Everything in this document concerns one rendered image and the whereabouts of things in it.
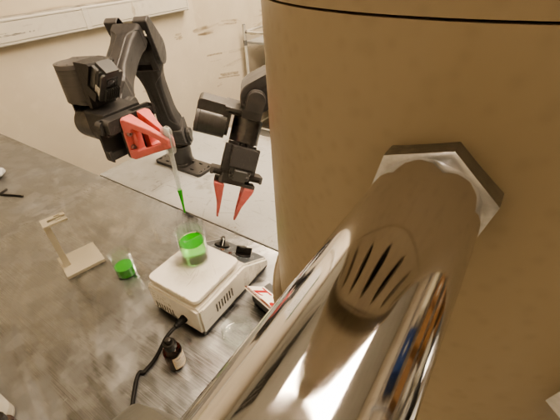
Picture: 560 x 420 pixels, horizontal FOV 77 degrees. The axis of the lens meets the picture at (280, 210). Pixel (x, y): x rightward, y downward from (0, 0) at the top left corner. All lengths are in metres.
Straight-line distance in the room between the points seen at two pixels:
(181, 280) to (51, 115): 1.52
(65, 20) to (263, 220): 1.44
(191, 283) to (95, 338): 0.21
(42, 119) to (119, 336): 1.47
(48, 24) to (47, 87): 0.27
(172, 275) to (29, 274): 0.39
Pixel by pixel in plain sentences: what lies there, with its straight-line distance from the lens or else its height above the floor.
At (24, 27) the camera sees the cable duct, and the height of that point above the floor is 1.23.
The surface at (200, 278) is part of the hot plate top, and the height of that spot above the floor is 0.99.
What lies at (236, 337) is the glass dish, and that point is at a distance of 0.66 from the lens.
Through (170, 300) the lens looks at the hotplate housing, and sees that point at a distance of 0.67.
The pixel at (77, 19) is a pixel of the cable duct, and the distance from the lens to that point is 2.06.
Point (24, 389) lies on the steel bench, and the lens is 0.75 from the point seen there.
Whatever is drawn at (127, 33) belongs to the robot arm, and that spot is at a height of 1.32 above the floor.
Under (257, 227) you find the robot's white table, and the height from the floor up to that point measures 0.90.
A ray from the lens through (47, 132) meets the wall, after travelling 2.06.
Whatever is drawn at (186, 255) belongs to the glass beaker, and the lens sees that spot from 0.65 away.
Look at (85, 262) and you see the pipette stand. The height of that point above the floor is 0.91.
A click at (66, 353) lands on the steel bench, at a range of 0.76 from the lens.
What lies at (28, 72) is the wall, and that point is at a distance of 2.01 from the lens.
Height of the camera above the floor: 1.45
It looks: 36 degrees down
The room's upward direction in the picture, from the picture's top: 3 degrees counter-clockwise
